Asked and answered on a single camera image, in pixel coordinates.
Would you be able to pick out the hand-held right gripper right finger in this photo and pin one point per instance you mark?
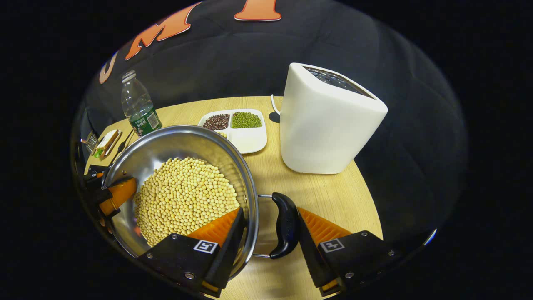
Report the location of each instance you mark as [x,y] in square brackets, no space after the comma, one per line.
[310,254]

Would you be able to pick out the black backdrop cloth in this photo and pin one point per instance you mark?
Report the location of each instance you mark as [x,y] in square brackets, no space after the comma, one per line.
[250,62]

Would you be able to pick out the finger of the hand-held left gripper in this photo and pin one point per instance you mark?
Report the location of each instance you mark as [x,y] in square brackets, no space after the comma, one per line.
[98,171]
[120,193]

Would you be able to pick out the white divided plate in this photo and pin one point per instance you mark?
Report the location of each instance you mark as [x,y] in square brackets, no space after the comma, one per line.
[250,139]

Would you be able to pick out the white toaster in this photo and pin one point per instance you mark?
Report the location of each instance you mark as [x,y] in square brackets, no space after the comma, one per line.
[325,129]

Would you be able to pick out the pile of yellow soybeans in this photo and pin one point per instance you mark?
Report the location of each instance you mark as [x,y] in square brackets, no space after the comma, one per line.
[183,196]

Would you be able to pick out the stainless steel pot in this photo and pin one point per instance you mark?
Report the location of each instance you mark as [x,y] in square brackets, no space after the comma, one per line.
[187,141]

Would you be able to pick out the clear plastic water bottle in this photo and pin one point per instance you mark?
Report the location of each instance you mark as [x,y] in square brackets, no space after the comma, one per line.
[135,102]

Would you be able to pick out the pile of red beans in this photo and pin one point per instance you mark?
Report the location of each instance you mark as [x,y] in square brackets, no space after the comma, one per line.
[216,121]

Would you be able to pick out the pile of green mung beans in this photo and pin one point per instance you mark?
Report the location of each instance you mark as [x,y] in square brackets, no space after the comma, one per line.
[246,120]

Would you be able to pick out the sandwich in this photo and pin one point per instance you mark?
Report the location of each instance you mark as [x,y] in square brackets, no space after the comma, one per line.
[107,141]

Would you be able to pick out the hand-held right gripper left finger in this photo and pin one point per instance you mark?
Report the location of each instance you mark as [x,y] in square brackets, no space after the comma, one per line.
[231,250]

